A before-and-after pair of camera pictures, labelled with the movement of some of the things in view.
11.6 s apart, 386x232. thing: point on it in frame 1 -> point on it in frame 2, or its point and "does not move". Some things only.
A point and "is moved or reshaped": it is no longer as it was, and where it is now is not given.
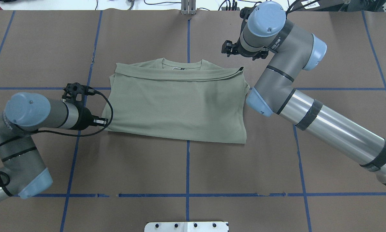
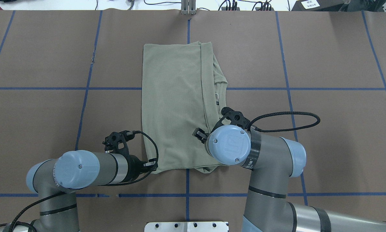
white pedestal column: x=187 y=227 does not move
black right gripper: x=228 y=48 -> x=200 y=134
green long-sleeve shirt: x=202 y=102 is moved or reshaped
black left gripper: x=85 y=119 -> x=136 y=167
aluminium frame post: x=188 y=7 does not move
